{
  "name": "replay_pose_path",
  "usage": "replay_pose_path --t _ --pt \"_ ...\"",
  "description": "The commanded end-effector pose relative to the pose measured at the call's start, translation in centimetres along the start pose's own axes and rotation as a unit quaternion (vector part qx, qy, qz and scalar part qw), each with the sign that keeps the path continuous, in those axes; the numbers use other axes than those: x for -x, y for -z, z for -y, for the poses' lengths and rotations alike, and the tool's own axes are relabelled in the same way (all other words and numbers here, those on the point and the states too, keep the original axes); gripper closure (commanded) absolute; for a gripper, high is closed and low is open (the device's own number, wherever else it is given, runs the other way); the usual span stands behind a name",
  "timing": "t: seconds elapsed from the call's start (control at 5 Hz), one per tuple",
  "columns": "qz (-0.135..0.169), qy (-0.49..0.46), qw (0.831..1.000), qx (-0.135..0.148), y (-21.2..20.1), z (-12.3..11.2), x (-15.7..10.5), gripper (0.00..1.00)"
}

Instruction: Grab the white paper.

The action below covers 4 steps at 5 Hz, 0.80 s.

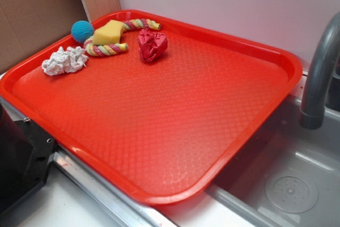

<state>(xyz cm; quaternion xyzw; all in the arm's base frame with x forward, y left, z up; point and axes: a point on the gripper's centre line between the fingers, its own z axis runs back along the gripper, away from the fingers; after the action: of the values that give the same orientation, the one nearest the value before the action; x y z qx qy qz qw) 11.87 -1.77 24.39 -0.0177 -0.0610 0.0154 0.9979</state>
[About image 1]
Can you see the crumpled white paper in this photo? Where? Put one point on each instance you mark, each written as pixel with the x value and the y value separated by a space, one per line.
pixel 62 61

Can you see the brown cardboard panel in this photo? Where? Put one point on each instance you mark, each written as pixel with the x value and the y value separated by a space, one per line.
pixel 28 26

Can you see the red plastic serving tray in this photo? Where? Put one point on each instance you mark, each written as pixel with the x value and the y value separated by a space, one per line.
pixel 160 131

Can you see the crumpled red paper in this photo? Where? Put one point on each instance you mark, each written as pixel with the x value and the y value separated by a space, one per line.
pixel 151 45

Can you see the yellow sponge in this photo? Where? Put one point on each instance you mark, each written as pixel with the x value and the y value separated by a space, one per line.
pixel 110 33

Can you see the blue textured ball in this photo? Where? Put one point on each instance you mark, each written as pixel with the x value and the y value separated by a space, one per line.
pixel 81 30

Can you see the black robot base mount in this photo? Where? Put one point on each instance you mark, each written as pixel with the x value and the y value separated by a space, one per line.
pixel 26 154

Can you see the multicolour braided rope toy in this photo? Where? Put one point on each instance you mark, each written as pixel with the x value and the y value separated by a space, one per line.
pixel 114 49

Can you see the silver metal rail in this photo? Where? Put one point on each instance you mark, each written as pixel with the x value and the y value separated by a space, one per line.
pixel 75 196

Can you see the grey curved faucet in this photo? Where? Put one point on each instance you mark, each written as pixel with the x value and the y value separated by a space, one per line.
pixel 322 85

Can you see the grey plastic sink basin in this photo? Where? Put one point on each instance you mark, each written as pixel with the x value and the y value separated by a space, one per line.
pixel 284 176

